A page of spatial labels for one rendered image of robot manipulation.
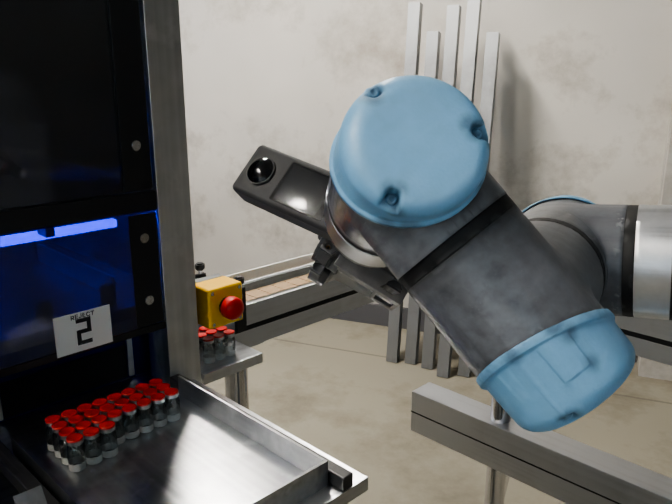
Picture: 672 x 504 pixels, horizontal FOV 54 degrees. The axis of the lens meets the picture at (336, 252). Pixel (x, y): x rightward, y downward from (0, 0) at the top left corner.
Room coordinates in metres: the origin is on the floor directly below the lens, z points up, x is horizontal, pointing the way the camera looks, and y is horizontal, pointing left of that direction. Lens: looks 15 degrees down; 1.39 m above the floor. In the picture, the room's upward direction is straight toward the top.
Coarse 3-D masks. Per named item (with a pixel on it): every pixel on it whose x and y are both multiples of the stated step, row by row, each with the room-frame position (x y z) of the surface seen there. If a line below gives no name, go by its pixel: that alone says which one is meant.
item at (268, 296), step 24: (288, 264) 1.44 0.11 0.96; (312, 264) 1.41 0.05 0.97; (264, 288) 1.35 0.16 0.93; (288, 288) 1.35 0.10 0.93; (312, 288) 1.37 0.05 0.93; (336, 288) 1.42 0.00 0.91; (264, 312) 1.27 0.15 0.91; (288, 312) 1.32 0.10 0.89; (312, 312) 1.37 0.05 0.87; (336, 312) 1.42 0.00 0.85; (240, 336) 1.23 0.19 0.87; (264, 336) 1.27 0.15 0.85
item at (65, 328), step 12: (84, 312) 0.90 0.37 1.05; (96, 312) 0.91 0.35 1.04; (108, 312) 0.92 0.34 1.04; (60, 324) 0.87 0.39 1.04; (72, 324) 0.88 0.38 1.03; (84, 324) 0.90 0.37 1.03; (96, 324) 0.91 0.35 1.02; (108, 324) 0.92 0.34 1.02; (60, 336) 0.87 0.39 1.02; (72, 336) 0.88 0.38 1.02; (84, 336) 0.89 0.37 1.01; (96, 336) 0.91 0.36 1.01; (108, 336) 0.92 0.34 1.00; (60, 348) 0.87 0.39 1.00; (72, 348) 0.88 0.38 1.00; (84, 348) 0.89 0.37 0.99
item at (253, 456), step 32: (192, 384) 0.93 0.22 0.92; (192, 416) 0.89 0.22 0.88; (224, 416) 0.87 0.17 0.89; (128, 448) 0.80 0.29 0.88; (160, 448) 0.80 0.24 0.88; (192, 448) 0.80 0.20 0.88; (224, 448) 0.80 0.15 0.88; (256, 448) 0.80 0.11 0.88; (288, 448) 0.77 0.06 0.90; (64, 480) 0.73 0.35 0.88; (96, 480) 0.73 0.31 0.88; (128, 480) 0.73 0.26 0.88; (160, 480) 0.73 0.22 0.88; (192, 480) 0.73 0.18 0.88; (224, 480) 0.73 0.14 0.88; (256, 480) 0.73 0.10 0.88; (288, 480) 0.73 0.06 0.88; (320, 480) 0.71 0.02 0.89
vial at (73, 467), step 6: (66, 438) 0.75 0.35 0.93; (72, 438) 0.75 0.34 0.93; (78, 438) 0.75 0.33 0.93; (72, 444) 0.75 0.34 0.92; (78, 444) 0.75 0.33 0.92; (72, 450) 0.75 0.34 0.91; (78, 450) 0.75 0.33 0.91; (84, 450) 0.76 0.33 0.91; (72, 456) 0.75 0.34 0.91; (78, 456) 0.75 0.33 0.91; (84, 456) 0.76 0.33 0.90; (72, 462) 0.75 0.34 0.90; (78, 462) 0.75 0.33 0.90; (84, 462) 0.75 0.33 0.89; (72, 468) 0.75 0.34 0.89; (78, 468) 0.75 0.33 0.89; (84, 468) 0.75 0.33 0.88
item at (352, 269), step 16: (320, 240) 0.51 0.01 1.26; (320, 256) 0.50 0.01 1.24; (336, 256) 0.50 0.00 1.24; (352, 272) 0.49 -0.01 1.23; (368, 272) 0.49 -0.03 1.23; (384, 272) 0.49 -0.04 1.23; (368, 288) 0.50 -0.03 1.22; (384, 288) 0.51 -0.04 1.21; (400, 288) 0.49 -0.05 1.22; (384, 304) 0.52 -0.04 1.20; (400, 304) 0.48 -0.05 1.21
